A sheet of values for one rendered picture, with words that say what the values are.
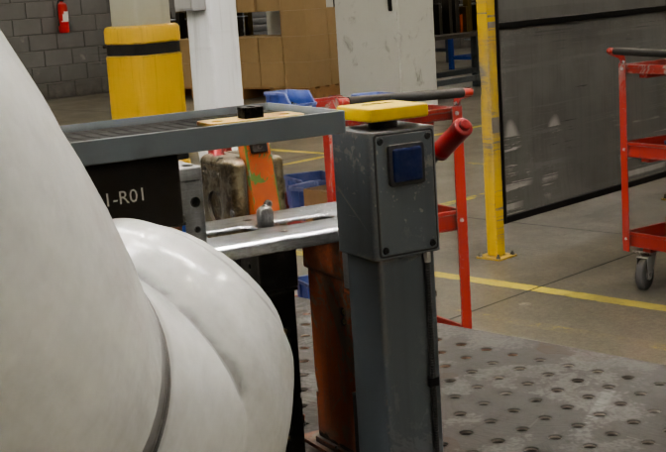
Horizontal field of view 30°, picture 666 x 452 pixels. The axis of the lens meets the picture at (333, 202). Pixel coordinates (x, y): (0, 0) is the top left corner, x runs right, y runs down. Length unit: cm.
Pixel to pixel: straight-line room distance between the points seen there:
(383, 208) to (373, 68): 1065
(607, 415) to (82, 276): 133
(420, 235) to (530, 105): 487
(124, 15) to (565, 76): 348
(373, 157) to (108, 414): 68
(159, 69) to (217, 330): 798
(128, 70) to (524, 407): 697
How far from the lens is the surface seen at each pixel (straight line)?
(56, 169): 37
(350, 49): 1188
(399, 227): 108
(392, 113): 107
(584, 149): 635
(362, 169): 107
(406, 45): 1155
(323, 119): 99
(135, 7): 847
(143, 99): 843
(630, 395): 174
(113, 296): 40
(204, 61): 535
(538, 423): 163
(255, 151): 155
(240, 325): 52
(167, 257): 53
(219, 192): 160
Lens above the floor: 126
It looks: 10 degrees down
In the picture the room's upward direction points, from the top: 4 degrees counter-clockwise
